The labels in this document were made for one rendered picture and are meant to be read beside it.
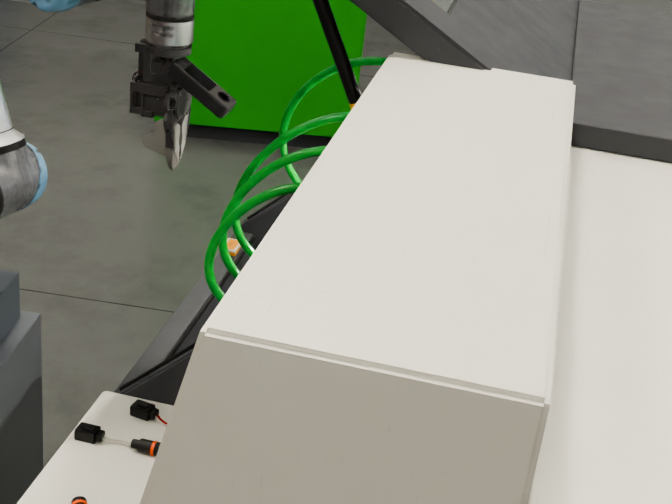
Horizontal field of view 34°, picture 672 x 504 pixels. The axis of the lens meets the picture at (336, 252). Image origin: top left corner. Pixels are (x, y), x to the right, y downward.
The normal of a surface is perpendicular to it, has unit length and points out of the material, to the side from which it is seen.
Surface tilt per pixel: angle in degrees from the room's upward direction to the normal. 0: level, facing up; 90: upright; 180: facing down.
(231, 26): 90
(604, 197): 0
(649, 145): 90
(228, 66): 90
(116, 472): 0
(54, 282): 0
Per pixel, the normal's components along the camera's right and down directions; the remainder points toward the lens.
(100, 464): 0.11, -0.89
